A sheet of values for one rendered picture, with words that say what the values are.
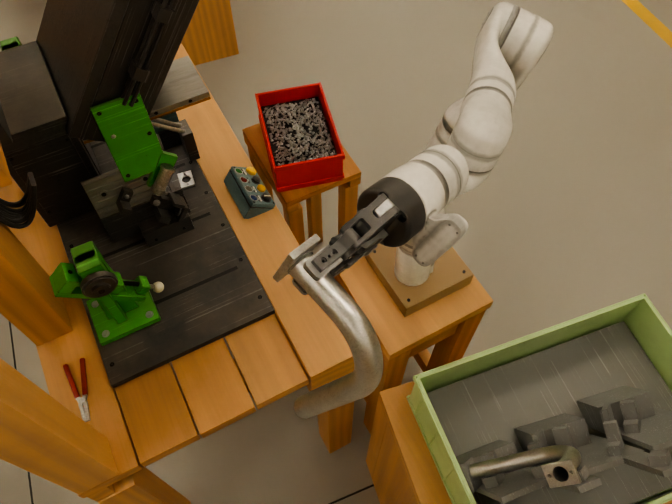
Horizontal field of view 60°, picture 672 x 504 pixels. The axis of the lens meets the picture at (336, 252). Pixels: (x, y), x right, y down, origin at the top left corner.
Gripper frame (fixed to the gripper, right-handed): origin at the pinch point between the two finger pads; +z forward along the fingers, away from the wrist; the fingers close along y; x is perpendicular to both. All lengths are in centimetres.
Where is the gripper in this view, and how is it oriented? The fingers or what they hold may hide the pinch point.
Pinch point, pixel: (316, 270)
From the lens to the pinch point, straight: 59.3
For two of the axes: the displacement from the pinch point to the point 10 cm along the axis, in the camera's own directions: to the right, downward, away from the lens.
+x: 6.7, 7.4, -1.1
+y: 3.7, -4.5, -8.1
